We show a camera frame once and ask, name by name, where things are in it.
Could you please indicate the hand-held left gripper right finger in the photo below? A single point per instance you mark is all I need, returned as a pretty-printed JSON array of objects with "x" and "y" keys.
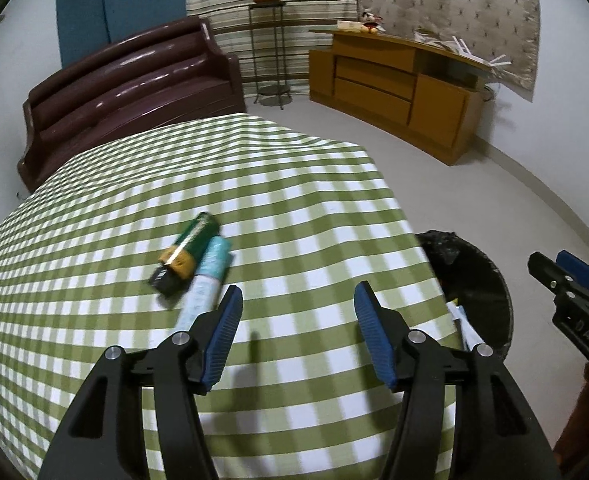
[{"x": 374, "y": 330}]

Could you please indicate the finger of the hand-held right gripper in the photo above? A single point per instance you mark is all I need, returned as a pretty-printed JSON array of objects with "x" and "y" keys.
[
  {"x": 579, "y": 267},
  {"x": 581, "y": 325}
]

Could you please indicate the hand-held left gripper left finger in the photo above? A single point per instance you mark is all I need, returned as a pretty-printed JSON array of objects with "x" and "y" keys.
[{"x": 222, "y": 340}]

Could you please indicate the teal and white tube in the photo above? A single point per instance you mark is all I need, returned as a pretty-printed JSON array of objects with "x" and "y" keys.
[{"x": 209, "y": 265}]

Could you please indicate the large white tube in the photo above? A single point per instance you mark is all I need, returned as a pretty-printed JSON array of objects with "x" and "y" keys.
[{"x": 467, "y": 332}]

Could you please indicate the black trash bin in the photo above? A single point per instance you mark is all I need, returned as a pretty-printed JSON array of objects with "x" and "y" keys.
[{"x": 479, "y": 270}]

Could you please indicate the dark green bottle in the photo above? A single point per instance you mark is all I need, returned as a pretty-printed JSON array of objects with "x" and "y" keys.
[{"x": 189, "y": 245}]

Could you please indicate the green checked tablecloth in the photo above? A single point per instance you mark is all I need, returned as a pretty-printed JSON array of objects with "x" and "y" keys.
[{"x": 299, "y": 210}]

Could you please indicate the wooden cabinet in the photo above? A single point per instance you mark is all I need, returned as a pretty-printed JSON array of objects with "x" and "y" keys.
[{"x": 434, "y": 110}]

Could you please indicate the black metal plant stand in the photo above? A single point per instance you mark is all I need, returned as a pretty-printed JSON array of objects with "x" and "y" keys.
[{"x": 274, "y": 101}]

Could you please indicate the white paper strips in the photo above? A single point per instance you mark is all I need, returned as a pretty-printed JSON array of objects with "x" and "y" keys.
[{"x": 454, "y": 45}]

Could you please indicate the dark brown leather sofa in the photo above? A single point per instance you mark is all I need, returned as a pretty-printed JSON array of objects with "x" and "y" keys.
[{"x": 124, "y": 90}]

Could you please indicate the beige quilted curtain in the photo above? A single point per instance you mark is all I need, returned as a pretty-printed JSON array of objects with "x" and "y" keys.
[{"x": 449, "y": 0}]

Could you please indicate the tissue box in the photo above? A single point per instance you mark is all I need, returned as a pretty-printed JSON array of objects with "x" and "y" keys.
[{"x": 348, "y": 25}]

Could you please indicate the mouse plush toy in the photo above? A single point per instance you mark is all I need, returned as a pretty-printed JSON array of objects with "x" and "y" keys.
[{"x": 370, "y": 21}]

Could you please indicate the striped curtain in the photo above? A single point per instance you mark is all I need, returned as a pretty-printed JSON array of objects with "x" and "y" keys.
[{"x": 319, "y": 5}]

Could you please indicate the blue panel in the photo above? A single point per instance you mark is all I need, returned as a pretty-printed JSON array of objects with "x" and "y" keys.
[{"x": 99, "y": 5}]

